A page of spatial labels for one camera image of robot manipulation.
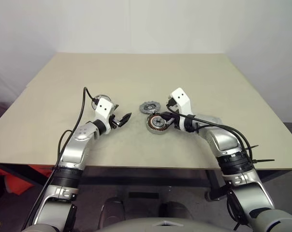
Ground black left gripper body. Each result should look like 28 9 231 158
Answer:
109 114 122 129

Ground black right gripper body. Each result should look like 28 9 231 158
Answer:
165 95 181 129

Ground round motor housing copper windings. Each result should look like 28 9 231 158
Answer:
146 114 170 134

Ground grey spoked rotor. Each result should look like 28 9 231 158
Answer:
139 102 157 114

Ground dark rounded shape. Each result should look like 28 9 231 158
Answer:
99 196 126 228

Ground black zip tie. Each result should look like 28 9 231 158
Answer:
243 144 259 153
250 158 276 165

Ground grey robot torso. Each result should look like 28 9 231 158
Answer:
94 216 236 232

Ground orange fabric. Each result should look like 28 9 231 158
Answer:
0 164 53 197

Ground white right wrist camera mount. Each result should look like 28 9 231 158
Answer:
169 88 193 131

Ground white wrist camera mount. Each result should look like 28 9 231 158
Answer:
169 88 193 131
95 97 118 135

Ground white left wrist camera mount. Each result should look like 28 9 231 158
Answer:
95 97 118 135

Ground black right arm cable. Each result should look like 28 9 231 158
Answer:
166 102 254 230

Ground black table frame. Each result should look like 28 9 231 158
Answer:
0 162 292 202

